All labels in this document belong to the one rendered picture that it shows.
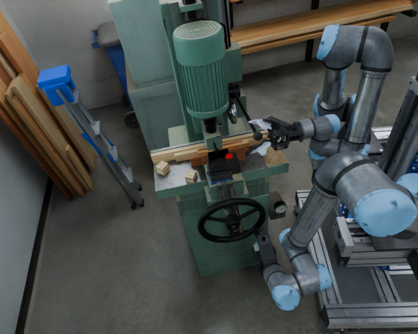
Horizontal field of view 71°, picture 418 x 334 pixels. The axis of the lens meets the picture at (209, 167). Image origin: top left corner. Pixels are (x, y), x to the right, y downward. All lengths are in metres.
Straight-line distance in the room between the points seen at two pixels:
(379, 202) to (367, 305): 1.13
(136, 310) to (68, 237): 0.84
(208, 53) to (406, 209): 0.72
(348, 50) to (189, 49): 0.53
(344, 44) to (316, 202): 0.55
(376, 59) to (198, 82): 0.60
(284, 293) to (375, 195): 0.43
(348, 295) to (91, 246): 1.72
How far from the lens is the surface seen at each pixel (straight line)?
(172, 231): 2.25
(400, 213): 0.75
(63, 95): 1.86
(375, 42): 1.15
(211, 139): 1.27
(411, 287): 1.94
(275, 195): 1.57
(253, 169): 1.30
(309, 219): 0.95
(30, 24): 3.55
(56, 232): 2.64
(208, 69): 1.06
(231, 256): 1.85
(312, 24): 3.51
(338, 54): 1.16
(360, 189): 0.74
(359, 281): 1.87
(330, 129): 1.22
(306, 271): 1.04
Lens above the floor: 1.84
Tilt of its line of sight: 45 degrees down
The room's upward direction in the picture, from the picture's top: 9 degrees counter-clockwise
